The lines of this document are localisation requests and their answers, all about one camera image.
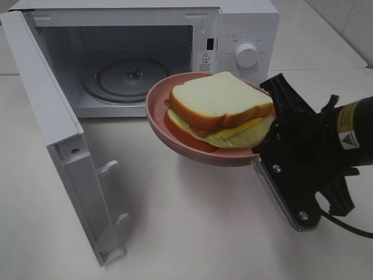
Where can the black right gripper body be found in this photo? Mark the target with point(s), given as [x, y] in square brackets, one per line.
[302, 146]

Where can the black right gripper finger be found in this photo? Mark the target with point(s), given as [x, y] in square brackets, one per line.
[287, 102]

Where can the toast sandwich with cheese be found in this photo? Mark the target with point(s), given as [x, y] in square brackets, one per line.
[219, 111]

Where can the pink round plate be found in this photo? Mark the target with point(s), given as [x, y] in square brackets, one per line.
[156, 109]

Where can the white microwave door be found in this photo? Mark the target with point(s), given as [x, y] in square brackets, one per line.
[64, 137]

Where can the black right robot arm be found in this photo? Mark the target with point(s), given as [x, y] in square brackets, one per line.
[352, 128]

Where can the white upper microwave knob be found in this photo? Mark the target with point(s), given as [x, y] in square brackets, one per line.
[246, 55]

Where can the white warning label sticker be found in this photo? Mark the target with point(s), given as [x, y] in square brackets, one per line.
[204, 61]

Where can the glass microwave turntable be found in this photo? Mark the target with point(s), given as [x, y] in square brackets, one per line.
[125, 75]

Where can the white microwave oven body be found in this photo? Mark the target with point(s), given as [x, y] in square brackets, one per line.
[70, 31]

